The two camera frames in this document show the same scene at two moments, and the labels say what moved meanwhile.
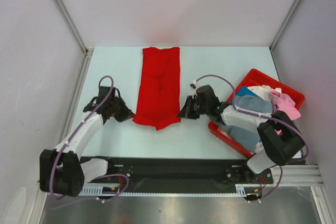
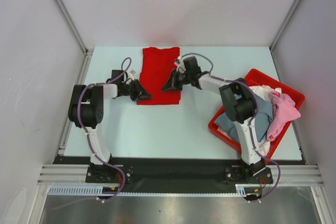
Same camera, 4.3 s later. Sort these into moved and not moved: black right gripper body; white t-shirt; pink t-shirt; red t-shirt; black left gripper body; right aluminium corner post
Moved: black left gripper body; black right gripper body; red t-shirt
Not moved: pink t-shirt; right aluminium corner post; white t-shirt
